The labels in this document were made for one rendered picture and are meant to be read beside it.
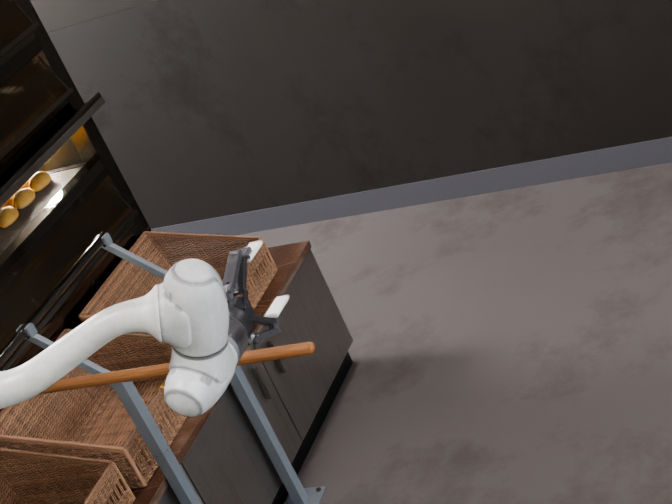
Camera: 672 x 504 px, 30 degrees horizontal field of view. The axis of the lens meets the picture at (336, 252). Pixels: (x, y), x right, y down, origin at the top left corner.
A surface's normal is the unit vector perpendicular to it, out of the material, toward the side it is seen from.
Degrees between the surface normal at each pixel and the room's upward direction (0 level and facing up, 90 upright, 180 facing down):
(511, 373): 0
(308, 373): 90
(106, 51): 90
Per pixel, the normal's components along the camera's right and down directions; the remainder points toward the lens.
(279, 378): 0.87, -0.15
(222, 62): -0.35, 0.55
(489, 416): -0.37, -0.82
